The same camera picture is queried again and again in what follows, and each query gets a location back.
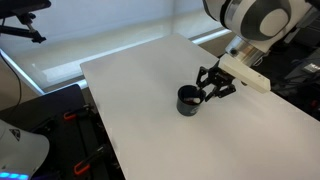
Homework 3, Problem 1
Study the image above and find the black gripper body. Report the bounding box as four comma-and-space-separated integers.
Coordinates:
205, 66, 234, 88

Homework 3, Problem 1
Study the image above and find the white marker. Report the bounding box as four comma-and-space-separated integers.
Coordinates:
184, 97, 201, 103

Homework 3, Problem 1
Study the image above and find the dark blue mug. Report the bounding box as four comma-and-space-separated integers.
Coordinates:
176, 85, 206, 116

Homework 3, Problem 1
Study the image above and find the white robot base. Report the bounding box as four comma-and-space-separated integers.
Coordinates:
0, 120, 50, 180

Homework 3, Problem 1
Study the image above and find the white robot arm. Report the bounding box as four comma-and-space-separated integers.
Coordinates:
196, 0, 319, 100

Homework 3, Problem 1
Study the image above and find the orange black clamp left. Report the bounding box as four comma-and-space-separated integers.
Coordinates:
63, 105, 91, 121

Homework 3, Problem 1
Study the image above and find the orange black clamp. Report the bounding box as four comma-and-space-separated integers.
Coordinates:
63, 105, 91, 121
73, 146, 107, 176

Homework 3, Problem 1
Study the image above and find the black side table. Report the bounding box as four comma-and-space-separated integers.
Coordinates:
1, 85, 125, 180

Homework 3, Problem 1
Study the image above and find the orange black clamp right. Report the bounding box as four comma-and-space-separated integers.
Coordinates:
73, 146, 107, 176

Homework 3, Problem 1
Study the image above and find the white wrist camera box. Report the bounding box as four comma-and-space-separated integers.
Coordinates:
218, 54, 271, 93

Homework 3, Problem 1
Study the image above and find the black cable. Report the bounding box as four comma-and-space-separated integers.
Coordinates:
0, 53, 23, 108

